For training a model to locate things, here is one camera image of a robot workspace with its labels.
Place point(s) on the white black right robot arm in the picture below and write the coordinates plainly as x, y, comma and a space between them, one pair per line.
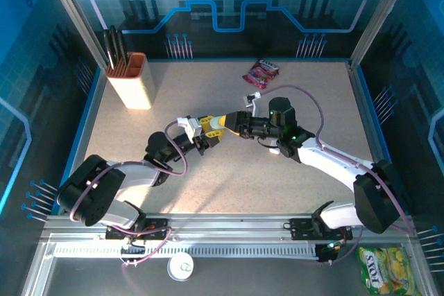
333, 164

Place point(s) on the aluminium frame post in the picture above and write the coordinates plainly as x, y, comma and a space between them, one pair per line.
77, 15
381, 15

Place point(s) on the beige knife block orange top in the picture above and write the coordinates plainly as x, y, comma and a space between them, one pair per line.
135, 88

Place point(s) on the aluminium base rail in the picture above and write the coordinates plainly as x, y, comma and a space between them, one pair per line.
225, 226

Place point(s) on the green yellow candy bag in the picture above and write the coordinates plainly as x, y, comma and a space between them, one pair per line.
385, 271

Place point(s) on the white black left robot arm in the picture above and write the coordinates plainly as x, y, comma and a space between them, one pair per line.
135, 173

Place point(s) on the white round lid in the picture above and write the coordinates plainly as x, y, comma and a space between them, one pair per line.
180, 268

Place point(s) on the red candy bag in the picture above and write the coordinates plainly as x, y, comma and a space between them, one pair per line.
261, 74

